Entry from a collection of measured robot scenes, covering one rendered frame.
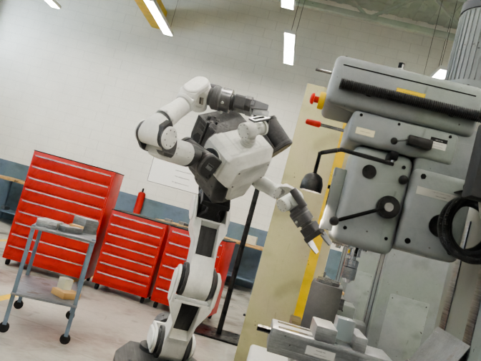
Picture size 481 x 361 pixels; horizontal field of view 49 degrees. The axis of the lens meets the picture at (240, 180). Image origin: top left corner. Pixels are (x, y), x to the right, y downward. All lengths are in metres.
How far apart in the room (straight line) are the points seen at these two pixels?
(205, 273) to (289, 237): 1.35
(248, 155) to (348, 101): 0.55
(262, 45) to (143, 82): 2.63
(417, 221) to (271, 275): 1.93
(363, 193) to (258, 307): 1.96
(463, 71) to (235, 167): 0.87
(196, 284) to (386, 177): 0.93
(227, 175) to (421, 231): 0.78
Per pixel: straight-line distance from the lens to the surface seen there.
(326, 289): 2.05
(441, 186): 1.74
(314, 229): 2.34
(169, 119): 1.80
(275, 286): 3.52
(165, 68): 11.56
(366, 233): 1.70
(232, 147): 2.08
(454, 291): 1.97
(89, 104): 11.81
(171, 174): 11.07
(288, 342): 1.56
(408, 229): 1.70
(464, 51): 1.91
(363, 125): 1.71
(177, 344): 2.41
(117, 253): 6.68
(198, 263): 2.24
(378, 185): 1.71
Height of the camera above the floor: 1.30
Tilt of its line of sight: 4 degrees up
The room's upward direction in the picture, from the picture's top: 15 degrees clockwise
